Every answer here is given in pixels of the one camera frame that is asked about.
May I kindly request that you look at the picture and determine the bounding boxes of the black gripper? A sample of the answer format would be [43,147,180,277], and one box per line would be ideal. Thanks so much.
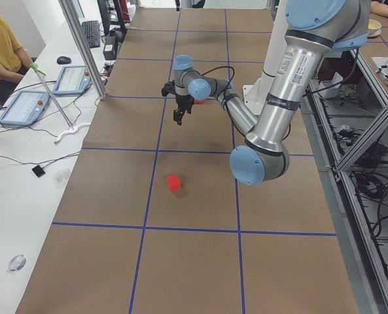
[173,94,194,126]

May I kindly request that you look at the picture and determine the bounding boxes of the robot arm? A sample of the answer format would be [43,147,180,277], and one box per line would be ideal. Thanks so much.
[175,0,205,11]
[162,1,371,185]

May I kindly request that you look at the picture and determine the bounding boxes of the white reacher grabber tool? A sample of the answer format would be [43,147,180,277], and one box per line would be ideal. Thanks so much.
[30,63,90,145]

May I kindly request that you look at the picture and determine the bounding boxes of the far blue teach pendant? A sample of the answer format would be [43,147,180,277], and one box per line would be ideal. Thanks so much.
[52,65,91,96]

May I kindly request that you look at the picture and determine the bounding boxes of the blue teach pendant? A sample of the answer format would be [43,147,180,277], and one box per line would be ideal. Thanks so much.
[0,91,50,126]
[52,65,91,96]

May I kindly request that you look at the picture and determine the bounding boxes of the brown paper table mat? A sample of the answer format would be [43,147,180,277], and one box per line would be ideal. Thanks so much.
[17,9,358,313]

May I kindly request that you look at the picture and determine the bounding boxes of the black keyboard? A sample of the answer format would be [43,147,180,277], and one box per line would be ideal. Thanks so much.
[81,20,100,48]

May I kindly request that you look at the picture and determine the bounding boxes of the black computer mouse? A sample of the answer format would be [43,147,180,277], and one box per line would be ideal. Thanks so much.
[56,56,71,65]

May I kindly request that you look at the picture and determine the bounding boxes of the near blue teach pendant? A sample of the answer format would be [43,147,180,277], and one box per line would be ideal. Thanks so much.
[0,91,50,126]

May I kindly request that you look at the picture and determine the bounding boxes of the small black square pad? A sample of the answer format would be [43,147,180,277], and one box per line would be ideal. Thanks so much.
[31,165,46,178]

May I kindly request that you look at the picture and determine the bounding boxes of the person in yellow shirt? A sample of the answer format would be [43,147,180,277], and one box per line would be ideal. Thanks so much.
[0,13,33,103]

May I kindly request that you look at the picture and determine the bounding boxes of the clear tape roll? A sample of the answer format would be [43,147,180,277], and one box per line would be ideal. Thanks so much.
[7,254,27,273]

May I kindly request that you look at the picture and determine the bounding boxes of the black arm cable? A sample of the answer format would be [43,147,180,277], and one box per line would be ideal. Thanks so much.
[196,65,239,105]

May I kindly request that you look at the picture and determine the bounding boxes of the white camera stand base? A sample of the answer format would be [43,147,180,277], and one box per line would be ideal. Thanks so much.
[243,0,288,115]

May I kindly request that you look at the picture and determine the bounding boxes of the aluminium frame post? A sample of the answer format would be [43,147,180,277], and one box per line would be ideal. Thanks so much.
[58,0,106,100]

